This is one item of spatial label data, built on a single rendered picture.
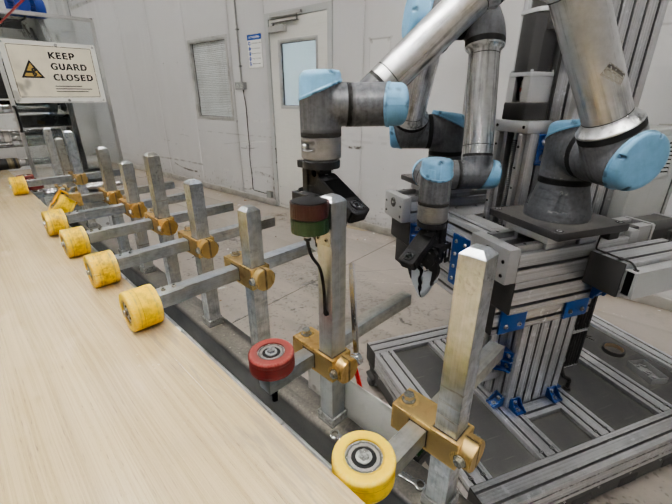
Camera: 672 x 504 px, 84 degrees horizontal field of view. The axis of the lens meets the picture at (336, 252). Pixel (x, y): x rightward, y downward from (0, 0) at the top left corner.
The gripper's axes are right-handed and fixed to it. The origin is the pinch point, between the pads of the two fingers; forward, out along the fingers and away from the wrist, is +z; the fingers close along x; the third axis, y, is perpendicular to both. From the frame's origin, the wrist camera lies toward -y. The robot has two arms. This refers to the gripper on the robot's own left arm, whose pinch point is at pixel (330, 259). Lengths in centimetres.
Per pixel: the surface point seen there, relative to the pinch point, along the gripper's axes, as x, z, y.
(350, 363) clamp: 7.6, 14.4, -13.2
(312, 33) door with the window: -231, -87, 268
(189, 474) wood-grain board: 39.3, 10.4, -16.7
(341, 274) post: 7.2, -2.9, -10.5
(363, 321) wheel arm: -4.8, 14.6, -5.4
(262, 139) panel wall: -222, 20, 356
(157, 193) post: 10, -4, 64
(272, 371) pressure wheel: 21.2, 11.0, -8.2
